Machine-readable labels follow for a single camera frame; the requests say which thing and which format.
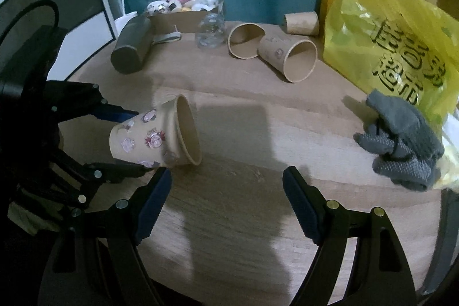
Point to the yellow plastic shopping bag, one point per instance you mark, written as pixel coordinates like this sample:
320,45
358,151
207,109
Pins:
403,48

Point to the grey knitted glove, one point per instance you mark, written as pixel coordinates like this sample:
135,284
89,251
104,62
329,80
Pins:
406,147

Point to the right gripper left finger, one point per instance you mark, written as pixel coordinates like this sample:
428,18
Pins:
96,260

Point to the grey metal thermos bottle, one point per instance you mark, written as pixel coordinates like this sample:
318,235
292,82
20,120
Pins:
135,42

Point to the plain back paper cup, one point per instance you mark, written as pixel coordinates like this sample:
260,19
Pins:
302,23

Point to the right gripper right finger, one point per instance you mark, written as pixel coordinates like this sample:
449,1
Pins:
380,272

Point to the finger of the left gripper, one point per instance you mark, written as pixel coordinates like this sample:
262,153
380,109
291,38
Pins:
68,100
93,175

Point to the front lying paper cup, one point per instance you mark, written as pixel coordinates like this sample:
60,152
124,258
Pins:
292,56

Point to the open-mouth lying paper cup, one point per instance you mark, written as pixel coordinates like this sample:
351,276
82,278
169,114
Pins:
244,39

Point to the patterned paper cup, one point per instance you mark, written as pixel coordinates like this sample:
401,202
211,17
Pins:
164,136

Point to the cardboard box of toys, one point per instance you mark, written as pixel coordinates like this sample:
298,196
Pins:
183,22

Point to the clear patterned glass cup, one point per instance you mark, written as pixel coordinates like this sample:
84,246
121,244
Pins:
211,31

